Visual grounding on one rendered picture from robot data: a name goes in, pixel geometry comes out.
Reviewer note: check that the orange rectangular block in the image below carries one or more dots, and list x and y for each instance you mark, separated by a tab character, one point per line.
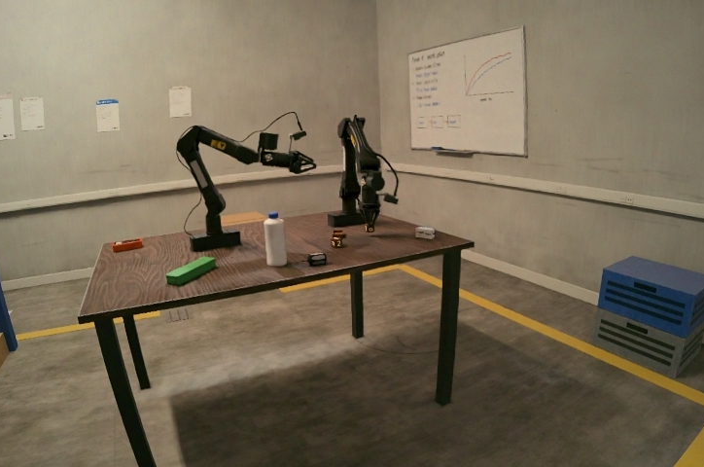
127	245

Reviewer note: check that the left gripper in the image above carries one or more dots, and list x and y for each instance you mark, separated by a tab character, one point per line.
369	197

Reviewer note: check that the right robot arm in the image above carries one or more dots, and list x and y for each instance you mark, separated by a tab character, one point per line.
214	202

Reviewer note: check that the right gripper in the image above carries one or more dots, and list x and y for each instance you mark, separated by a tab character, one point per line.
283	159

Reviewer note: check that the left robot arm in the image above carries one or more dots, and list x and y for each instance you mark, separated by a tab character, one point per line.
350	188

